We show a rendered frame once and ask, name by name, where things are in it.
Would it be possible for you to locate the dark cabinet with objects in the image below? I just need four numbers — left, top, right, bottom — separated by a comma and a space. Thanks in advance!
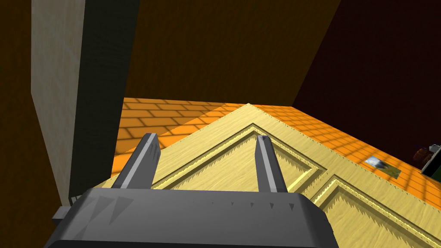
413, 144, 441, 179

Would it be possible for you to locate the landscape picture on wall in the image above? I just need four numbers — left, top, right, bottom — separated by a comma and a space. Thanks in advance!
365, 155, 402, 180

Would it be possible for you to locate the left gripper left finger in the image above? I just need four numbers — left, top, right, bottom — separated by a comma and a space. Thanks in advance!
111, 133, 161, 190

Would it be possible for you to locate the yellow panelled wooden door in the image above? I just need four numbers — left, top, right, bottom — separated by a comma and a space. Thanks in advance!
93, 102, 441, 248

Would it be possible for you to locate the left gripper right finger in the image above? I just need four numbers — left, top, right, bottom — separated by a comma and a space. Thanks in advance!
255, 135, 288, 193

